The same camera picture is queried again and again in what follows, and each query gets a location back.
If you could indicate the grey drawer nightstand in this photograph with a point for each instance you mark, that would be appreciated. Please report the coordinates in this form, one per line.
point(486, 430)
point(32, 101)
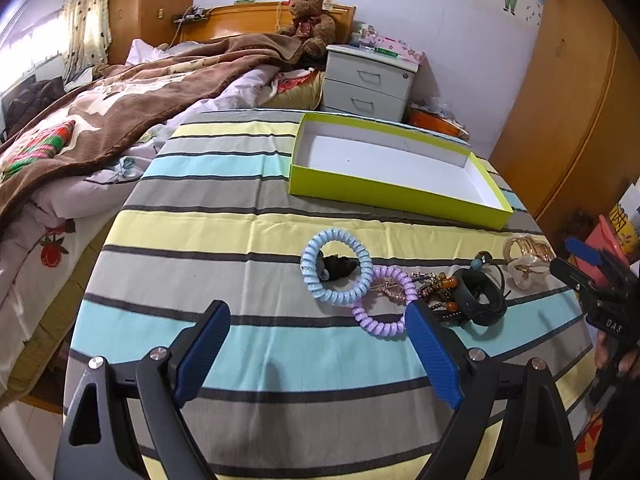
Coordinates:
point(366, 83)

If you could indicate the black wristband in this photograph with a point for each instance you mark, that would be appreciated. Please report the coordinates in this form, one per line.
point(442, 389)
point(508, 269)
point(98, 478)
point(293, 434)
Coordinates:
point(479, 298)

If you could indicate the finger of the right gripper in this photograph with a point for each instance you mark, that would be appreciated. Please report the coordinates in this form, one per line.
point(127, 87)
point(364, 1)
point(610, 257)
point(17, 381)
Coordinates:
point(571, 276)
point(583, 251)

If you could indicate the white floral duvet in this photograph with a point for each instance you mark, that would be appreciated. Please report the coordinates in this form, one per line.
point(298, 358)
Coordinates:
point(42, 248)

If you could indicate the wooden headboard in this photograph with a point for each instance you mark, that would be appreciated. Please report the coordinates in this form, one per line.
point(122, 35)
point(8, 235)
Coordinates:
point(260, 17)

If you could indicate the pink floral box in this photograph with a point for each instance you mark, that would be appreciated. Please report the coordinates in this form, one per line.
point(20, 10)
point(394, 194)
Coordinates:
point(367, 37)

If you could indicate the patterned window curtain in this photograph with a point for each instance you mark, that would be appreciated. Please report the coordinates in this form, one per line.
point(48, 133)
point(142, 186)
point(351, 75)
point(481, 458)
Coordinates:
point(89, 35)

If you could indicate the rose gold claw hair clip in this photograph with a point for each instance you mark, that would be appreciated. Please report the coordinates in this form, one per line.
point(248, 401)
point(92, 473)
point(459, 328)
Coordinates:
point(528, 260)

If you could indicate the black small hair clip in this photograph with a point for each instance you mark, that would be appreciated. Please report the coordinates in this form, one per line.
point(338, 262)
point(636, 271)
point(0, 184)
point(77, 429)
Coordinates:
point(334, 268)

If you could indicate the lime green shallow box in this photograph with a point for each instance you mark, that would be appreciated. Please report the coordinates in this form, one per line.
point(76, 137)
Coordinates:
point(363, 161)

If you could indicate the brown teddy bear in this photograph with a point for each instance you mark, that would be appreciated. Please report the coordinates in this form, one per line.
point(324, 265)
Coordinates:
point(311, 25)

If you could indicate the striped tablecloth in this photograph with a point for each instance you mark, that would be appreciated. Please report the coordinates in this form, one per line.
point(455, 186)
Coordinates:
point(315, 380)

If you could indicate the red green plaid cushion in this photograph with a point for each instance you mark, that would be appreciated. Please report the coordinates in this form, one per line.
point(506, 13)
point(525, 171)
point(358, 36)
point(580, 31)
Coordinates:
point(35, 146)

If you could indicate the orange storage box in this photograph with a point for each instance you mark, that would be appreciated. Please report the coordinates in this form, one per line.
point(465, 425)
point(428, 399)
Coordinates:
point(420, 118)

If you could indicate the brown fleece blanket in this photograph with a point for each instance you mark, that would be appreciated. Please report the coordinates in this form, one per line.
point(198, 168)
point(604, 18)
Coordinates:
point(111, 113)

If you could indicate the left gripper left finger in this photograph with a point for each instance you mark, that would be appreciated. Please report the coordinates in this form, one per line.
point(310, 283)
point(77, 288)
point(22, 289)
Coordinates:
point(98, 439)

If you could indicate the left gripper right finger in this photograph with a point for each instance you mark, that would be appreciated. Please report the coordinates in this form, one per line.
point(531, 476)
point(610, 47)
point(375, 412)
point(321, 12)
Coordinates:
point(535, 440)

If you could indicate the wooden door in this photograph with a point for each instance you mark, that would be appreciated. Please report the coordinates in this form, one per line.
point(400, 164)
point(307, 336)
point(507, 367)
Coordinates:
point(570, 146)

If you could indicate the wooden wardrobe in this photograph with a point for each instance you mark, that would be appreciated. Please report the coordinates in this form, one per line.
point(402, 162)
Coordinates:
point(145, 5)

